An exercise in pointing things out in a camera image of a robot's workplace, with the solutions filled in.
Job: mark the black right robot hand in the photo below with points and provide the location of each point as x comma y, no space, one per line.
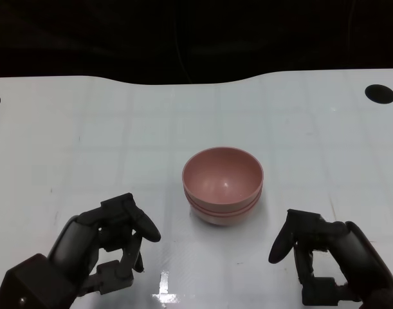
353,254

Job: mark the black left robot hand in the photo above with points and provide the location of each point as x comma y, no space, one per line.
74,244

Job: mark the pink plastic bowl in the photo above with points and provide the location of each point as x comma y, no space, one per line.
222,177
222,219
222,209

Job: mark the black cloth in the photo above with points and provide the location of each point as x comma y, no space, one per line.
87,38

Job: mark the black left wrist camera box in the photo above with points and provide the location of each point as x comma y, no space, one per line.
32,283

